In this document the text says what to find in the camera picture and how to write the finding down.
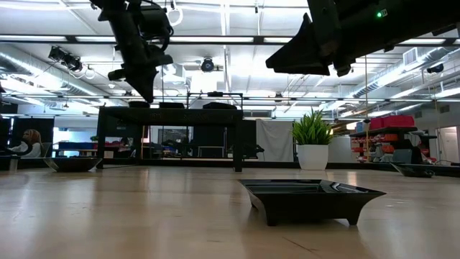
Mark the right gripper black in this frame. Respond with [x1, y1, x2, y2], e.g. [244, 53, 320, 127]
[265, 0, 387, 78]

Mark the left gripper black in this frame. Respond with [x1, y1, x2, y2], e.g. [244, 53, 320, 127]
[98, 0, 174, 104]

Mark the black leaf-shaped mini plate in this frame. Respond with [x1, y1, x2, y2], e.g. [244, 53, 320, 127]
[202, 101, 238, 110]
[42, 157, 104, 173]

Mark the black perforated metal rack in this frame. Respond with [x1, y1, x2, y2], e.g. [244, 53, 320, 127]
[96, 106, 244, 173]

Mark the white cloth screen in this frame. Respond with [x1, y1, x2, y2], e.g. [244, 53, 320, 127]
[256, 119, 295, 163]

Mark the green plant in white pot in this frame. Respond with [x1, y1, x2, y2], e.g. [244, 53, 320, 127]
[291, 109, 335, 171]

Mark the black partition panel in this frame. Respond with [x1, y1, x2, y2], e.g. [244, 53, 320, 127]
[10, 117, 55, 158]

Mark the large red storage bin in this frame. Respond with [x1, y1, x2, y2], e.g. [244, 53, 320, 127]
[382, 114, 416, 129]

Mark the black storage shelf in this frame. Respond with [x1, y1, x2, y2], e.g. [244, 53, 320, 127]
[350, 125, 438, 165]

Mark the person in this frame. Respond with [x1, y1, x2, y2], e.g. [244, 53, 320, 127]
[6, 128, 43, 158]

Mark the black light rail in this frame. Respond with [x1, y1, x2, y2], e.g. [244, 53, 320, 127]
[0, 34, 460, 45]

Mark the black round camera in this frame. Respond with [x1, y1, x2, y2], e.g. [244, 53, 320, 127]
[200, 57, 216, 73]

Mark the black metal stand frame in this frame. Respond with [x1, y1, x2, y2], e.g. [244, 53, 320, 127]
[185, 91, 244, 109]

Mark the white hanging ring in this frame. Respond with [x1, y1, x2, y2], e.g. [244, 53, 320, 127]
[171, 6, 184, 27]

